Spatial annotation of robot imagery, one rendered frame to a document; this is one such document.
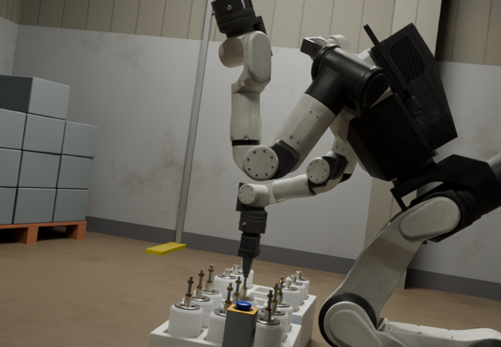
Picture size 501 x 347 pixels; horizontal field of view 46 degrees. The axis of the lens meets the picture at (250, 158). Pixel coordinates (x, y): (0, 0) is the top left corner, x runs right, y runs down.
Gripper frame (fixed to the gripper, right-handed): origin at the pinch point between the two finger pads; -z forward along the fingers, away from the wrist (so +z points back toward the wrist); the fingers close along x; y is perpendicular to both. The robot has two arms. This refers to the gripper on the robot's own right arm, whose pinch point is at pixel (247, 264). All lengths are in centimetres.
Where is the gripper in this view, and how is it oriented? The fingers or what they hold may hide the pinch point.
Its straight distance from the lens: 196.3
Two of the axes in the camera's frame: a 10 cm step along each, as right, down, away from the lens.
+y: -9.7, -1.2, 2.1
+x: 2.0, 0.4, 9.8
